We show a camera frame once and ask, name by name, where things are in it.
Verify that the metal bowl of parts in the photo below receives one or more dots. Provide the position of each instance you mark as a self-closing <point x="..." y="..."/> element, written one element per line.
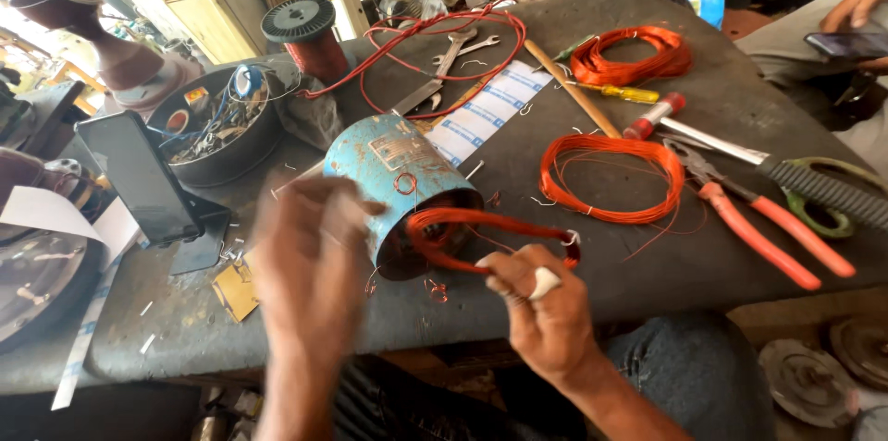
<point x="215" y="143"/>

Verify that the grey cloth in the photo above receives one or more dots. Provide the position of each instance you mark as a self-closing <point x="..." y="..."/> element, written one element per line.
<point x="305" y="115"/>

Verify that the person's right hand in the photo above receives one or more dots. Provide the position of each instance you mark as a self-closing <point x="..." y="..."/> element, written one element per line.
<point x="548" y="330"/>

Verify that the person's left hand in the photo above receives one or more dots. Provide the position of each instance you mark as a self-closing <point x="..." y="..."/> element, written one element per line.
<point x="312" y="274"/>

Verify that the small steel wrench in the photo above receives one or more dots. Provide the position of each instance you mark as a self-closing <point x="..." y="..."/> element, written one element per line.
<point x="468" y="49"/>

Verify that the blue motor stator housing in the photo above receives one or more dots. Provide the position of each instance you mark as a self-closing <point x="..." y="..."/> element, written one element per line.
<point x="388" y="157"/>

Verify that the round metal motor cover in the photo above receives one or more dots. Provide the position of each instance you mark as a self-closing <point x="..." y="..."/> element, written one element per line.
<point x="38" y="281"/>

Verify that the black phone stand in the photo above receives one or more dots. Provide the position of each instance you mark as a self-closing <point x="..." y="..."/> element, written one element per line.
<point x="205" y="233"/>

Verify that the dark smartphone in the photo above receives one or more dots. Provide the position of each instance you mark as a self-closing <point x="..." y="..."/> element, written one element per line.
<point x="850" y="44"/>

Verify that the white blue printed paper sheet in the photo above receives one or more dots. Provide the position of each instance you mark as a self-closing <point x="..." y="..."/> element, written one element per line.
<point x="485" y="115"/>

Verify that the black smartphone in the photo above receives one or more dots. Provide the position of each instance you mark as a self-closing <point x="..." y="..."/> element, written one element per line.
<point x="139" y="174"/>

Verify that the person's left fingers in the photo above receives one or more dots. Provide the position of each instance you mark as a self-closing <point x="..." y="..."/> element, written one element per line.
<point x="333" y="198"/>

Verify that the white finger bandage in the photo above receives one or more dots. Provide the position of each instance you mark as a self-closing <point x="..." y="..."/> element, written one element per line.
<point x="544" y="283"/>

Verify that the yellow card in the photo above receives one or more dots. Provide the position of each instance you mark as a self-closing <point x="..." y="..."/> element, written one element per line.
<point x="236" y="292"/>

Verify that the person's jeans leg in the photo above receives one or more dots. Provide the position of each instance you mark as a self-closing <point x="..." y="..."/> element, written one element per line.
<point x="687" y="371"/>

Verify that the person's right fingers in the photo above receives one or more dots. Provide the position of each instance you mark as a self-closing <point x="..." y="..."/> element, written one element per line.
<point x="503" y="264"/>

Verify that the white paper strip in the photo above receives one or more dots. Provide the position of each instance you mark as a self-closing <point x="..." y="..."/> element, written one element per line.
<point x="80" y="351"/>

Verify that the rusty metal pulley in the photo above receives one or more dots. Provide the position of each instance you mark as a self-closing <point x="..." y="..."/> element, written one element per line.
<point x="805" y="382"/>
<point x="864" y="351"/>

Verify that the wooden stick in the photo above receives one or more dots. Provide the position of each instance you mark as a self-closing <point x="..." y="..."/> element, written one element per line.
<point x="572" y="91"/>

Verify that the hammer with black grip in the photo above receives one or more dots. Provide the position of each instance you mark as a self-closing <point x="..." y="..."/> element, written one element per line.
<point x="818" y="184"/>

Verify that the brown fan pedestal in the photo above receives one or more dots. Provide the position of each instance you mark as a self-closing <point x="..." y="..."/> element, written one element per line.
<point x="104" y="39"/>

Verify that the large steel wrench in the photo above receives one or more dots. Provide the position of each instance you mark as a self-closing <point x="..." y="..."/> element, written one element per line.
<point x="444" y="70"/>

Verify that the brown motor body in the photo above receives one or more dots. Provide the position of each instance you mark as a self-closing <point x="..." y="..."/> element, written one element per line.
<point x="41" y="174"/>

